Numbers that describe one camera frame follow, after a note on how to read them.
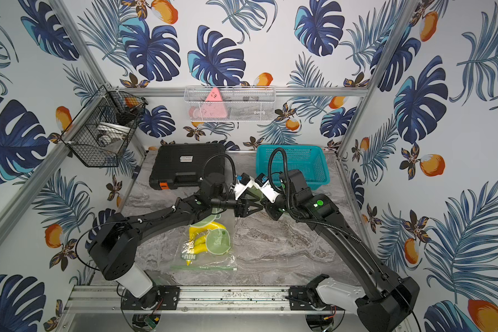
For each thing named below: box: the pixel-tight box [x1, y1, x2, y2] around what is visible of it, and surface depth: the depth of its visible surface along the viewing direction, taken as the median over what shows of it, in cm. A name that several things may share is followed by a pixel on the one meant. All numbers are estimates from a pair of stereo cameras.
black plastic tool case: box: [148, 143, 226, 191], surface depth 107 cm
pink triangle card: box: [200, 87, 228, 119], surface depth 92 cm
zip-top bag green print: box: [240, 185, 267, 211], surface depth 74 cm
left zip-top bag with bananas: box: [170, 208, 238, 272], surface depth 85 cm
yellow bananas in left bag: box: [186, 221, 227, 265], surface depth 85 cm
